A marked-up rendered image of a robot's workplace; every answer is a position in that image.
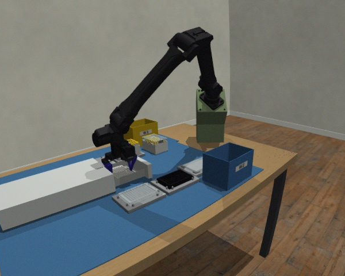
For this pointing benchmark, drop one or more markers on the white multi-well plate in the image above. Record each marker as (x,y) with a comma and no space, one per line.
(137,194)
(120,171)

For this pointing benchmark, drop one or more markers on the yellow open bin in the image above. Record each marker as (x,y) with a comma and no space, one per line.
(140,128)

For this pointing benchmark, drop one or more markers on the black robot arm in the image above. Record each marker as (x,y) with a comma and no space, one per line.
(193,42)

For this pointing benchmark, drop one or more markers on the blue open-top bin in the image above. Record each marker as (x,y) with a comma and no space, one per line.
(227,165)

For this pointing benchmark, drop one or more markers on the blue flat mat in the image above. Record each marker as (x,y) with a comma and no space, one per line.
(77,240)

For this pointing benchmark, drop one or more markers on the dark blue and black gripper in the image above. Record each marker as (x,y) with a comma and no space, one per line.
(109,156)

